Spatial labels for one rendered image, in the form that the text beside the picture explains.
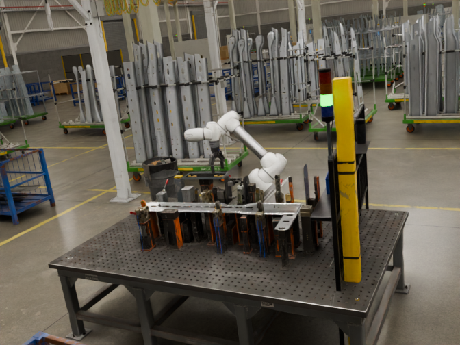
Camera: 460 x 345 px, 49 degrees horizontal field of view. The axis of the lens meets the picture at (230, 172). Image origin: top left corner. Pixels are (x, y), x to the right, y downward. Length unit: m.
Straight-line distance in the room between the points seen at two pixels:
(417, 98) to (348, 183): 7.41
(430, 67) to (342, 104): 7.41
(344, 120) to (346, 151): 0.19
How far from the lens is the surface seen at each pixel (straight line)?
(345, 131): 3.04
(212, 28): 10.44
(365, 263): 3.63
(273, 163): 4.58
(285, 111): 11.62
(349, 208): 3.18
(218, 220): 3.81
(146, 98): 8.87
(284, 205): 3.89
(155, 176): 6.86
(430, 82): 10.61
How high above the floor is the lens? 2.35
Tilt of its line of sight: 16 degrees down
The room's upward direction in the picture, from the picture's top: 7 degrees counter-clockwise
